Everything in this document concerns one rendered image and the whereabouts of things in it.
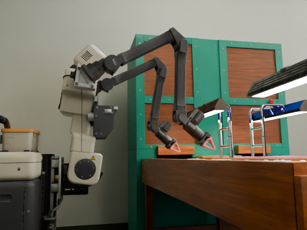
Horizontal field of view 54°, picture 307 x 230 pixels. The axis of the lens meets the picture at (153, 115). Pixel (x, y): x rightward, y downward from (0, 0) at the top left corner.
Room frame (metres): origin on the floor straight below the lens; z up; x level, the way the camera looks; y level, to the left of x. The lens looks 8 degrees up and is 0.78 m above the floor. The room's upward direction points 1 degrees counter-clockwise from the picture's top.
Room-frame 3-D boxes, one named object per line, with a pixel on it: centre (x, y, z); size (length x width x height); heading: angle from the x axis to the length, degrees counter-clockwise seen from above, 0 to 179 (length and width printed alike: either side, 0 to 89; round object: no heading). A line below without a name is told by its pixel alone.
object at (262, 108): (2.12, -0.79, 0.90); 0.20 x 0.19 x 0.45; 12
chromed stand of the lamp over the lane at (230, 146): (2.04, -0.40, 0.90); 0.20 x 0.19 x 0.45; 12
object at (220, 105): (2.02, -0.32, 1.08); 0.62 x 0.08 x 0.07; 12
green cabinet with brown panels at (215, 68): (2.82, -0.47, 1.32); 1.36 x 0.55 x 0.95; 102
